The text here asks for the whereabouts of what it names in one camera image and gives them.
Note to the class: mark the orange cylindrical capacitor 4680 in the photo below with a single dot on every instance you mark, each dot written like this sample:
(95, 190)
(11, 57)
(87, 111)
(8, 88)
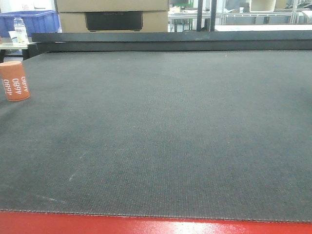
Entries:
(14, 81)

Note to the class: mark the beige bin on rack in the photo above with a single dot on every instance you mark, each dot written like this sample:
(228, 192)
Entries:
(262, 5)

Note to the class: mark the dark grey table mat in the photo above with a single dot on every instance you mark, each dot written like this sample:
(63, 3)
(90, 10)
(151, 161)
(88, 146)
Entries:
(212, 135)

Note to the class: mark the large cardboard box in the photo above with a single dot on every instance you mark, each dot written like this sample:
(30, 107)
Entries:
(82, 16)

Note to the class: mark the blue plastic crate background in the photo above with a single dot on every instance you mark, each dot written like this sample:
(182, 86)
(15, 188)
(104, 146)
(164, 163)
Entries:
(37, 21)

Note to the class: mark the black raised table tray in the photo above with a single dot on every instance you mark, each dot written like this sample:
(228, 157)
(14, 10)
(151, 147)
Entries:
(170, 42)

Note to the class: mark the clear plastic water bottle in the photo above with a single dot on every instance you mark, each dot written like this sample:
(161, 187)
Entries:
(20, 30)

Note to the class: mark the white paper cup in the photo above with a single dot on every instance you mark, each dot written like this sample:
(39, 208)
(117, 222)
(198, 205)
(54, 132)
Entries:
(13, 37)

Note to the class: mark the black vertical rack post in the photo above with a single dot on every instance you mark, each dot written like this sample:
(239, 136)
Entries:
(213, 15)

